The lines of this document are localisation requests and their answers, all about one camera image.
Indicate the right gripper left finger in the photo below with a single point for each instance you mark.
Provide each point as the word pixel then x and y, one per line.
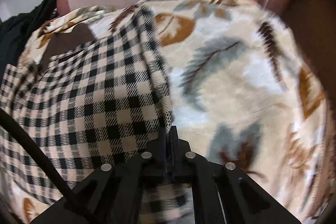
pixel 157 163

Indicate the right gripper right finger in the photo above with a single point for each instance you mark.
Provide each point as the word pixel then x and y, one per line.
pixel 181 166

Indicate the black beige checkered garment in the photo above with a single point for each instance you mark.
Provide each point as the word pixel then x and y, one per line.
pixel 93 88

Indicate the black clothing pile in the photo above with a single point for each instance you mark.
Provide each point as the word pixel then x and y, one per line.
pixel 16 31

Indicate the cream leaf-pattern fleece blanket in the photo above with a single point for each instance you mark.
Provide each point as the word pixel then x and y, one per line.
pixel 241 92

